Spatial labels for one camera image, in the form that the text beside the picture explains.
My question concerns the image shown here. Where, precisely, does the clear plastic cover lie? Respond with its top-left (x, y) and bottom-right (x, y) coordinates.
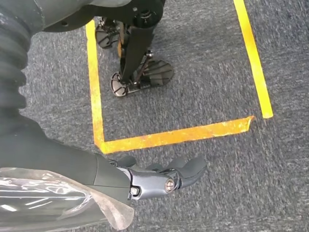
top-left (0, 167), bottom-right (135, 232)

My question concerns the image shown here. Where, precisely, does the black left robot foot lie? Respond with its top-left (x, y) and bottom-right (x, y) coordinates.
top-left (95, 16), bottom-right (122, 50)

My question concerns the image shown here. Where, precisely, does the yellow floor tape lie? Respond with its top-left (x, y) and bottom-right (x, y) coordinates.
top-left (85, 0), bottom-right (274, 155)

